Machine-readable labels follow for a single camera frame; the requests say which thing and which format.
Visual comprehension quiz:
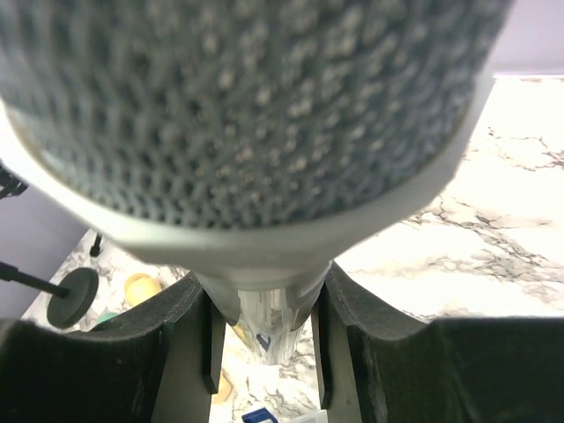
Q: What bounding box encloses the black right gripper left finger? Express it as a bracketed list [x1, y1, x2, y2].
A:
[1, 275, 226, 422]

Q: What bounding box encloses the green microphone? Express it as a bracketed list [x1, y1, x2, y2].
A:
[91, 312, 118, 331]

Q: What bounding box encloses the beige microphone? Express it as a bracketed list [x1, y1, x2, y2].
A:
[123, 273, 162, 307]

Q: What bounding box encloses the black tripod microphone stand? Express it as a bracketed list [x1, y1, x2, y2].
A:
[0, 166, 102, 257]

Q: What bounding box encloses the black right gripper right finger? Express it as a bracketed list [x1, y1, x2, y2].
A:
[312, 265, 563, 422]

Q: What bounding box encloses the clear screw organizer box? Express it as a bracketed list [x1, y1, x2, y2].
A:
[241, 407, 328, 423]

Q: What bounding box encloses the black shock-mount round-base stand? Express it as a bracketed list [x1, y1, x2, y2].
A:
[1, 262, 99, 330]

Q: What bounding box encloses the white microphone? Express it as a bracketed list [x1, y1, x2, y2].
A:
[1, 1, 511, 364]

